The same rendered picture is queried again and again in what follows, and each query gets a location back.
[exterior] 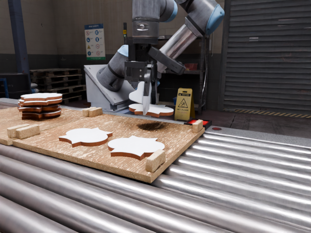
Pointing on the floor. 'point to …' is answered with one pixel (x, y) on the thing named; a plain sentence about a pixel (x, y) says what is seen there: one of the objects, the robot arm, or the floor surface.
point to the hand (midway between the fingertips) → (151, 108)
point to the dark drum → (15, 85)
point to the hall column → (19, 37)
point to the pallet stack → (59, 82)
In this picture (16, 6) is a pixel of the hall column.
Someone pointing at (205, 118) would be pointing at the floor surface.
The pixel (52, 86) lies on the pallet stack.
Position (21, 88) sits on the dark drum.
